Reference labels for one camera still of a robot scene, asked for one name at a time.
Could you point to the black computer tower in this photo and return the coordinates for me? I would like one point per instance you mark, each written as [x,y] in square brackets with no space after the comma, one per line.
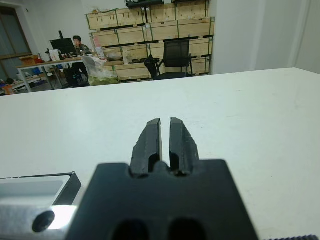
[71,77]

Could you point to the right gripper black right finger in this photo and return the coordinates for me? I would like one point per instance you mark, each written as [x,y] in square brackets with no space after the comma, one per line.
[182,150]

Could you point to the white red desk box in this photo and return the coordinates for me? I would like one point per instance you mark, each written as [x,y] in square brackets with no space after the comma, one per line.
[54,55]

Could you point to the seated person dark jacket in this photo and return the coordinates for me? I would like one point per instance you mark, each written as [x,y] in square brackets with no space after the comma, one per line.
[79,47]

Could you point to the black box base white insert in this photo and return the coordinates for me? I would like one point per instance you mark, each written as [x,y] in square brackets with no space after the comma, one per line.
[70,187]

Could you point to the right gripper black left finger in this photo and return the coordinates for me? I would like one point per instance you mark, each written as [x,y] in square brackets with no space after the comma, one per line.
[145,150]

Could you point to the black mesh office chair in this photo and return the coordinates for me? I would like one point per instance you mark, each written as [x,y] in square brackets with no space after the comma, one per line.
[176,52]

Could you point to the brown framed window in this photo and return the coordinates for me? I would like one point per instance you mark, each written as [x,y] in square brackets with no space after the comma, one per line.
[12,35]

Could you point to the brown cardboard box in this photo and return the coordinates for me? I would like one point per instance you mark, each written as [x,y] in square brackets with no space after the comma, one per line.
[27,60]

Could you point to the white-framed office desk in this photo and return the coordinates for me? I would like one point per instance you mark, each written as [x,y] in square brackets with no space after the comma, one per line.
[50,62]

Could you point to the black computer monitor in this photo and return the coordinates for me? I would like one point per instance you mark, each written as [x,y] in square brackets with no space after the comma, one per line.
[62,46]

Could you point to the black open carry case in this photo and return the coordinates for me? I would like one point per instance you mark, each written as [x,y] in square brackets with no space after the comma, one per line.
[140,3]

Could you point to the crumpled plastic bag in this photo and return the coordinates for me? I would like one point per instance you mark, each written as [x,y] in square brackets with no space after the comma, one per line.
[100,72]

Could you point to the red white carton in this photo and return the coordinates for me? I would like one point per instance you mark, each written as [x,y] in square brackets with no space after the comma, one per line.
[99,52]

